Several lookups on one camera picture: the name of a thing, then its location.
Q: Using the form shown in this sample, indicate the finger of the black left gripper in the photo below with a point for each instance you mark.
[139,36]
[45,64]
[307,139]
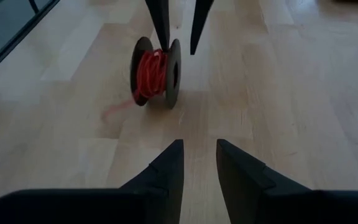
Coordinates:
[200,15]
[160,18]

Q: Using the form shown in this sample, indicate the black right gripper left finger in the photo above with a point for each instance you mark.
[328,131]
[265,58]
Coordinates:
[104,208]

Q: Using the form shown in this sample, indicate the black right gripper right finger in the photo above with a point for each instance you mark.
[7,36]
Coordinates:
[291,208]

